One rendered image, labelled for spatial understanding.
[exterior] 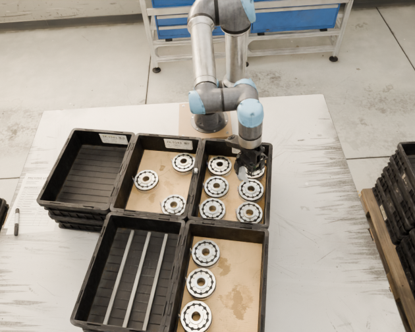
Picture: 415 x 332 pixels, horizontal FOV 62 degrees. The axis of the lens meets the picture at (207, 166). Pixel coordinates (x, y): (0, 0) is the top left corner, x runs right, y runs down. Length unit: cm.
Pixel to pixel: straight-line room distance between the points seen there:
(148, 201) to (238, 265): 45
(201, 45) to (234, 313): 90
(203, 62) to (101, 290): 86
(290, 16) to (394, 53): 113
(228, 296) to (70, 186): 82
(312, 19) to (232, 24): 198
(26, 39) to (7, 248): 299
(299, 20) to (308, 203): 198
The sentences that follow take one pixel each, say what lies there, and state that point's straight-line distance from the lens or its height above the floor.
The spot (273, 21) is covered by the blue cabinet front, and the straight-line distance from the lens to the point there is 321.
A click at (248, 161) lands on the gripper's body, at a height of 114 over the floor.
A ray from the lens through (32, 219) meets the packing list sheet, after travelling 177.
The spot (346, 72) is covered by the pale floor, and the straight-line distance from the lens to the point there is 347.
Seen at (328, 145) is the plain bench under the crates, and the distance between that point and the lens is 184.
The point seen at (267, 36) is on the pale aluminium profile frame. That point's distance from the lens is 325.
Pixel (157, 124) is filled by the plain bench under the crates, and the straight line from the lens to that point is 191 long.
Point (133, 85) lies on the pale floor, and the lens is 332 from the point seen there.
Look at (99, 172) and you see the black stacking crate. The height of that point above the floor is 83.
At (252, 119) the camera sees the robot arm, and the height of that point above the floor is 134.
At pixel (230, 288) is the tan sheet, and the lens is 129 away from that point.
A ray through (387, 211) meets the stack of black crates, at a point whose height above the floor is 21.
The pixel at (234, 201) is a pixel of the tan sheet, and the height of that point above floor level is 83.
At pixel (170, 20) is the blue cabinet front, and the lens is 314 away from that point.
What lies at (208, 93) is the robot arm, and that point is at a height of 133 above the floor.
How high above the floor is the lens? 206
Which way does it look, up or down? 53 degrees down
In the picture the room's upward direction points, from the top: 5 degrees counter-clockwise
